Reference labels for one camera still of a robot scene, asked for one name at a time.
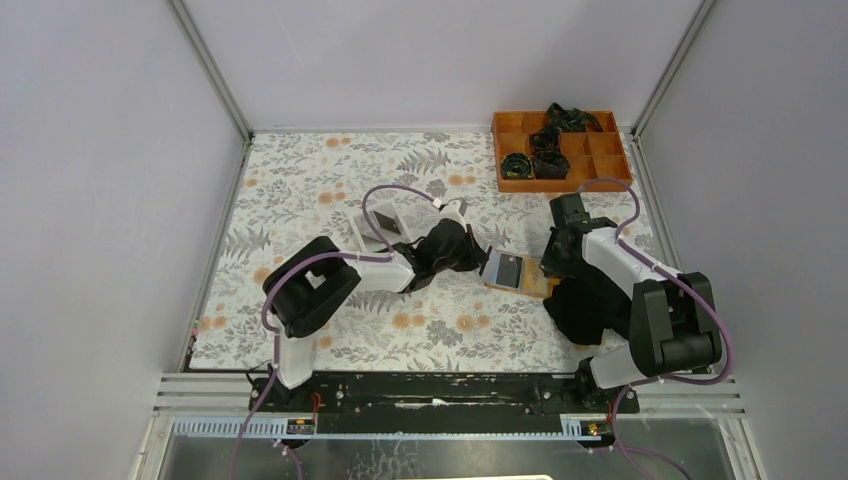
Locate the white card box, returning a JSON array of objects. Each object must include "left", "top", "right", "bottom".
[{"left": 348, "top": 200, "right": 412, "bottom": 253}]

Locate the blue yellow rolled tie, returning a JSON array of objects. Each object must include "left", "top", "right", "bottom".
[{"left": 500, "top": 152, "right": 535, "bottom": 180}]

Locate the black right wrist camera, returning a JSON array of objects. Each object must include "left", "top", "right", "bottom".
[{"left": 549, "top": 193, "right": 591, "bottom": 229}]

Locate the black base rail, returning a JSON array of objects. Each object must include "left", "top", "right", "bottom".
[{"left": 247, "top": 371, "right": 640, "bottom": 436}]

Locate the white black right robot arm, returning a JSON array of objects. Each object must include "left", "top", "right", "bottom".
[{"left": 541, "top": 222, "right": 723, "bottom": 412}]

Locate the yellow leather card holder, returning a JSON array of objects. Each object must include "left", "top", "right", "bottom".
[{"left": 478, "top": 247, "right": 559, "bottom": 298}]

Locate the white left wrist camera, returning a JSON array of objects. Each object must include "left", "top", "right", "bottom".
[{"left": 438, "top": 198, "right": 468, "bottom": 229}]

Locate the yellow credit card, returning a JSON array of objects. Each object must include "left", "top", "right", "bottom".
[{"left": 522, "top": 258, "right": 549, "bottom": 296}]

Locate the dark brown rolled tie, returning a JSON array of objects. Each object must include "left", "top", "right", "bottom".
[{"left": 533, "top": 150, "right": 571, "bottom": 180}]

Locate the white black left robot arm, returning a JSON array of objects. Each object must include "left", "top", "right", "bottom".
[{"left": 260, "top": 219, "right": 488, "bottom": 411}]

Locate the orange wooden divided tray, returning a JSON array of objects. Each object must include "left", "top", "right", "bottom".
[{"left": 492, "top": 110, "right": 633, "bottom": 193}]

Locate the black cloth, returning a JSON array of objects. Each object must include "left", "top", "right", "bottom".
[{"left": 541, "top": 274, "right": 709, "bottom": 374}]

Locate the floral patterned table mat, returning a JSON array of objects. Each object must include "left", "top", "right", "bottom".
[{"left": 190, "top": 131, "right": 690, "bottom": 374}]

